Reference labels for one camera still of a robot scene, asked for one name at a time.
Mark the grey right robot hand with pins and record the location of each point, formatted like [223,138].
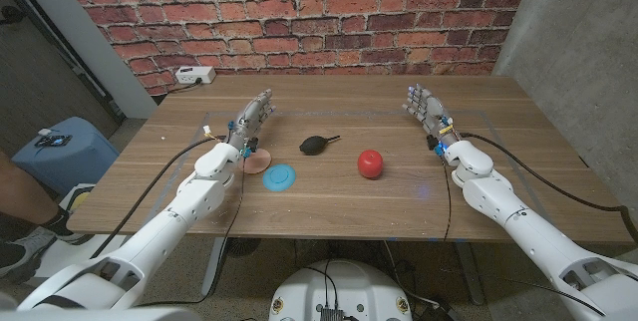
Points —
[433,114]

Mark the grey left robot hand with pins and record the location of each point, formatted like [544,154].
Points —
[249,119]

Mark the black rubber air blower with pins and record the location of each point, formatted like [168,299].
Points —
[313,145]

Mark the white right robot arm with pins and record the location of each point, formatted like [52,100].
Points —
[523,226]

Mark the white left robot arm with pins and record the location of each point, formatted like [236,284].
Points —
[164,226]

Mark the red ball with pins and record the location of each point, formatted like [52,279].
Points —
[370,164]

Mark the pink round disc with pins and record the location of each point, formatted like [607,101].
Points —
[260,162]

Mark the blue round disc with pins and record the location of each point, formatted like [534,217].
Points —
[279,178]

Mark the white power strip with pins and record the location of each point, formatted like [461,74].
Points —
[194,75]

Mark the red brick printed backdrop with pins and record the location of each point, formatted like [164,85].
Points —
[299,17]

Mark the dark round floor object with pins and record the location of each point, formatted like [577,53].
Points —
[242,247]

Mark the grey table leg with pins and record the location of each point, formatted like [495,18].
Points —
[214,266]
[469,273]

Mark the blue plastic bin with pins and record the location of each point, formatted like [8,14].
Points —
[75,161]

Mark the white robot torso base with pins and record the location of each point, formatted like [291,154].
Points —
[339,291]

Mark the black phone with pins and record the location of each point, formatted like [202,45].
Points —
[53,140]

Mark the person's bare leg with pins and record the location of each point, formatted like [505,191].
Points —
[20,196]

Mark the grey black sneaker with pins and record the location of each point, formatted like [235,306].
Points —
[25,253]

